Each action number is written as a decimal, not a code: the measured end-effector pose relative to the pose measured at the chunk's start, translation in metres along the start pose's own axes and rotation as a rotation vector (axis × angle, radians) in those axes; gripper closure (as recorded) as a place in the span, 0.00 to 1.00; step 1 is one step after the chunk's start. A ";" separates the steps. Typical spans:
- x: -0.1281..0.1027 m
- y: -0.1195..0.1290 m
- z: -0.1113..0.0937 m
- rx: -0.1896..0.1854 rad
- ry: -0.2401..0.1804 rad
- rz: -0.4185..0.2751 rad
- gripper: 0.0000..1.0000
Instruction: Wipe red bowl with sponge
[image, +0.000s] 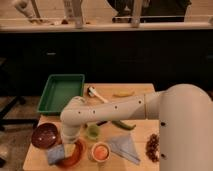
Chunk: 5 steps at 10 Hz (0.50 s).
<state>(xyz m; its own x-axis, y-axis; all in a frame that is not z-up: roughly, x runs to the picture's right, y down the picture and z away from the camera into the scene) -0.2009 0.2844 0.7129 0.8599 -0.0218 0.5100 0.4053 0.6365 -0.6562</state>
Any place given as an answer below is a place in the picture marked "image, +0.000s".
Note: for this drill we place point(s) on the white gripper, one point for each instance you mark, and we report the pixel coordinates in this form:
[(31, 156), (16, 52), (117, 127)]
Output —
[(70, 133)]

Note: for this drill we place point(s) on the blue sponge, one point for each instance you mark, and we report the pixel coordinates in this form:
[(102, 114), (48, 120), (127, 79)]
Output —
[(55, 154)]

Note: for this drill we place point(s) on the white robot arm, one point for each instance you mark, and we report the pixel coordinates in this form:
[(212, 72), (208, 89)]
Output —
[(185, 115)]

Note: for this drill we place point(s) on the orange red bowl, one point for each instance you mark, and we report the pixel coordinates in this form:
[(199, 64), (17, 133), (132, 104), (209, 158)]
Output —
[(73, 154)]

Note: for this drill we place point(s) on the dark red bowl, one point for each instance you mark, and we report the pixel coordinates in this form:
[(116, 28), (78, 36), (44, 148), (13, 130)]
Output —
[(44, 136)]

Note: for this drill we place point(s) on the green cup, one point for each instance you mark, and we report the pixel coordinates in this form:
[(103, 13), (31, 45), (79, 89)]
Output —
[(93, 131)]

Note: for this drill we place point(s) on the green plastic tray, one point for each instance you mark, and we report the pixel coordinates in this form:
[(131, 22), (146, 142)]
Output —
[(58, 91)]

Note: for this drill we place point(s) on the orange cup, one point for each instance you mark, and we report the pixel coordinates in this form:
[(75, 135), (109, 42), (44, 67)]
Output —
[(100, 152)]

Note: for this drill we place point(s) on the blue grey cloth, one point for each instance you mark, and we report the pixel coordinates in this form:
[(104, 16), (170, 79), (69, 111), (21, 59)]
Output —
[(124, 147)]

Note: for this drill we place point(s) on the yellow banana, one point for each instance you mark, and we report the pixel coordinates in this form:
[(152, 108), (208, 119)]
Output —
[(123, 94)]

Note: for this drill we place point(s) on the brown grape bunch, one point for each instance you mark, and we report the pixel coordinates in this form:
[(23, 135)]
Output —
[(152, 148)]

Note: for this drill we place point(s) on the white handled brush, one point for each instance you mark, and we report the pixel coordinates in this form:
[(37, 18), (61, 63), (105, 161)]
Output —
[(91, 91)]

